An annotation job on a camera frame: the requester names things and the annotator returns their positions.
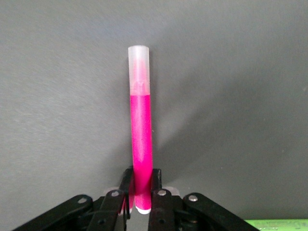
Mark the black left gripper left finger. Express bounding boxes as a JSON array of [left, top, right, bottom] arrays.
[[14, 165, 136, 231]]

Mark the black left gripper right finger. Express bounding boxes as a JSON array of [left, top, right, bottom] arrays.
[[147, 168, 261, 231]]

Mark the pink marker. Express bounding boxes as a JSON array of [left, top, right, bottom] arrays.
[[127, 44, 154, 215]]

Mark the green marker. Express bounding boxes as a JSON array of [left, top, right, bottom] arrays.
[[244, 218, 308, 231]]

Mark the dark grey table cloth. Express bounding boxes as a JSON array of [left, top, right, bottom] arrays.
[[0, 0, 308, 231]]

